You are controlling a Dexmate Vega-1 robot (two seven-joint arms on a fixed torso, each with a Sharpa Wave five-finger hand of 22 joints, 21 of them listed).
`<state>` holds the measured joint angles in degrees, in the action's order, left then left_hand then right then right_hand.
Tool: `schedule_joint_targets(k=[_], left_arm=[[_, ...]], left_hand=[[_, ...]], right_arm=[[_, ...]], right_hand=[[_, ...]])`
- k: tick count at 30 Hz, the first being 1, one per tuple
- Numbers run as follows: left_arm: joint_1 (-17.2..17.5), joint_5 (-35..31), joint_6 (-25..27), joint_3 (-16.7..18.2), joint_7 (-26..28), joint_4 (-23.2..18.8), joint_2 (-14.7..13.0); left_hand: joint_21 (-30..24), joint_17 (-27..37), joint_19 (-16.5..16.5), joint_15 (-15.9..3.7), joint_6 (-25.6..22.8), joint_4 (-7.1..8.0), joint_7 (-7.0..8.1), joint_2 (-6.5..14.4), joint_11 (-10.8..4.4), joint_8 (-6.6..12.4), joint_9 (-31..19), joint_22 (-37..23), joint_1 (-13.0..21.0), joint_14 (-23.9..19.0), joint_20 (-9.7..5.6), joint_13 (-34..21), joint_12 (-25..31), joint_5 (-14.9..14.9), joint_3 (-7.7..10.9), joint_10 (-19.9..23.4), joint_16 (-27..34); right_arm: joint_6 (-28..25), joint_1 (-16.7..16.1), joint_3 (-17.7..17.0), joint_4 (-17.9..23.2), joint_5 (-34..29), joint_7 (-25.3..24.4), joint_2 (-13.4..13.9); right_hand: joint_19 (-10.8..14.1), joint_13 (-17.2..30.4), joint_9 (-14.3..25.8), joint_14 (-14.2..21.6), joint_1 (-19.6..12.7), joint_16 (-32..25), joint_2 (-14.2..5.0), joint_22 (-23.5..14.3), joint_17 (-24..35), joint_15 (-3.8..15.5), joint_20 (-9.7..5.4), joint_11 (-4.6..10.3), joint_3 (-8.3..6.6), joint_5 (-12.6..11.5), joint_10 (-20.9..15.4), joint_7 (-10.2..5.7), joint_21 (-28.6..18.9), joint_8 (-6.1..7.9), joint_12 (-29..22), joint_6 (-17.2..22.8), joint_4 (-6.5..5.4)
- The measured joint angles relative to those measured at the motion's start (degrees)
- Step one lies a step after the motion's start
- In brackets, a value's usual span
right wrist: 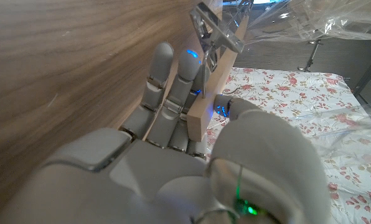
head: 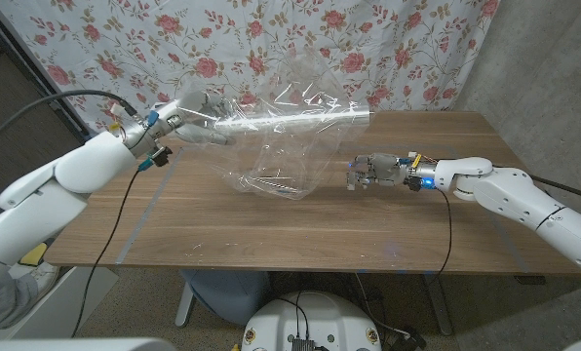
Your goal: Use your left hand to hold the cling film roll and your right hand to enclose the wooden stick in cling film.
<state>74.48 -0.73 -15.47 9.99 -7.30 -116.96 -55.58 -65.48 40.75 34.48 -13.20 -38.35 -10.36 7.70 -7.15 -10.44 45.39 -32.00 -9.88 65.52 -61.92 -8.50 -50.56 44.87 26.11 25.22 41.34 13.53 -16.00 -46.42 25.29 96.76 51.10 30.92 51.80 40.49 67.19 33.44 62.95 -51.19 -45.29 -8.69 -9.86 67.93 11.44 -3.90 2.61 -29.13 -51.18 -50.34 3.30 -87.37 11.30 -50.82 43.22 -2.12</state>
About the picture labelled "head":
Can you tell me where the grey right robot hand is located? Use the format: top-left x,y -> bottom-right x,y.
346,151 -> 438,192

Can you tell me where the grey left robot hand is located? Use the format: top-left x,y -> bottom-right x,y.
123,92 -> 237,152

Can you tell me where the small metal binder clip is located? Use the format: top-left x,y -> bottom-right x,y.
345,170 -> 364,192

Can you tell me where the cling film roll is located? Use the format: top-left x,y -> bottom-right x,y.
214,106 -> 372,135

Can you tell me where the transparent cling film sheet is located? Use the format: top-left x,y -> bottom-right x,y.
175,46 -> 375,202

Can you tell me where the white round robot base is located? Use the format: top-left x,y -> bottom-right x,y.
241,291 -> 383,351

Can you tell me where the floral print curtain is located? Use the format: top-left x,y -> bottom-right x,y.
0,0 -> 501,137

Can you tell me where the grey table leg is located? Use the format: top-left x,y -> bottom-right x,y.
424,272 -> 453,336

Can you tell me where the black power adapter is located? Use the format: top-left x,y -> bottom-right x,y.
390,327 -> 428,351

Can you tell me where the blue-grey chair seat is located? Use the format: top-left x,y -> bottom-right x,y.
180,270 -> 272,327

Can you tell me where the yellow and black pad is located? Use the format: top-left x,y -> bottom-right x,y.
19,242 -> 49,267

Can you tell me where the white shoe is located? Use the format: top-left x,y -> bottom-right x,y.
29,261 -> 60,293

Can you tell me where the white floor platform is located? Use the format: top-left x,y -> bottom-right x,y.
7,262 -> 121,341

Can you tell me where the grey trouser leg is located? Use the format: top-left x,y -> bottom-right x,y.
0,270 -> 42,332

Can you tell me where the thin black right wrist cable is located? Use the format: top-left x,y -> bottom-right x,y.
436,188 -> 454,288

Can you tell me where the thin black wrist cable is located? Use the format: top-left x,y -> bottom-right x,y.
436,188 -> 454,288
69,167 -> 144,339

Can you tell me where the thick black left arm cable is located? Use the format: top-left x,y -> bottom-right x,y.
0,89 -> 139,153

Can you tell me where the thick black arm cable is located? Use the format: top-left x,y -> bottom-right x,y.
0,89 -> 139,153
528,174 -> 581,205

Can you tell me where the thin black left wrist cable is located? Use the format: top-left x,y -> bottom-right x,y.
69,167 -> 144,339

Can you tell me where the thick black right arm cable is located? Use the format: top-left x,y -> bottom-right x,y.
528,174 -> 581,205

